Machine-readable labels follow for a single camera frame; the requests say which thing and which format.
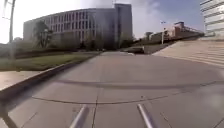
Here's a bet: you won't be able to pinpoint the grey concrete kerb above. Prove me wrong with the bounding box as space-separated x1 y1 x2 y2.
0 54 101 101

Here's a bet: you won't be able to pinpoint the pale paved path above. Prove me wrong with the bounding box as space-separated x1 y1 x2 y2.
0 70 43 91

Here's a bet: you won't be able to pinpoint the hedge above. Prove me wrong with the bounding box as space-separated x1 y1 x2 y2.
0 46 101 60

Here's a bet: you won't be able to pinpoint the grass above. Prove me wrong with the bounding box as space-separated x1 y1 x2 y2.
0 51 101 72

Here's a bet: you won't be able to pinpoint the tree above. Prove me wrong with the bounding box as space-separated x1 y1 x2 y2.
32 20 54 49

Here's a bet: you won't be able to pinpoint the wide stone steps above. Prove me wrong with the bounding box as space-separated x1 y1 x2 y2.
151 39 224 69

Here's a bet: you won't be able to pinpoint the lamp pole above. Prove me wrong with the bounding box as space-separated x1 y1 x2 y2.
159 20 167 45

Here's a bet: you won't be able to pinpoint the robot's own part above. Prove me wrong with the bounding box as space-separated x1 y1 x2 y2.
69 104 89 128
136 103 156 128

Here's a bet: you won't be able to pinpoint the reddish building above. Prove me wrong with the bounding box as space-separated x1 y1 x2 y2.
163 21 204 39

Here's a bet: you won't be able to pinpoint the white banded building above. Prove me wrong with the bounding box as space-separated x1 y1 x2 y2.
199 0 224 38

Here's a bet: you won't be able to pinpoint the large curved building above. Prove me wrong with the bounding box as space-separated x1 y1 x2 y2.
22 3 134 50

